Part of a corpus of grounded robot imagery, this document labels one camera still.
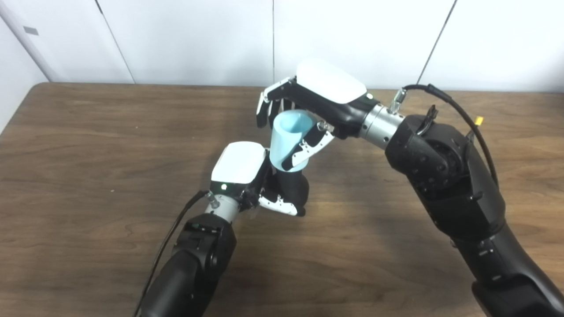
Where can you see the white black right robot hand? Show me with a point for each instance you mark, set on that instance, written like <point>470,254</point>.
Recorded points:
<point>328,81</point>

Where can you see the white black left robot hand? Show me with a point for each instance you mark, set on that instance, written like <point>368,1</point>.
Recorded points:
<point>238,160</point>

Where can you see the black plastic nozzle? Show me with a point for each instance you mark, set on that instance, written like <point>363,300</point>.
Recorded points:
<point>293,187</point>

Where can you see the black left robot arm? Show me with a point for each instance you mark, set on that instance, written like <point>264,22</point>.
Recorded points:
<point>189,268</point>

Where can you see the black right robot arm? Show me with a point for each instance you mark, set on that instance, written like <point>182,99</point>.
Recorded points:
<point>454,180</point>

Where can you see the small yellow connector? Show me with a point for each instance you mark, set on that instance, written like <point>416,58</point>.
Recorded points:
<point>479,120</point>

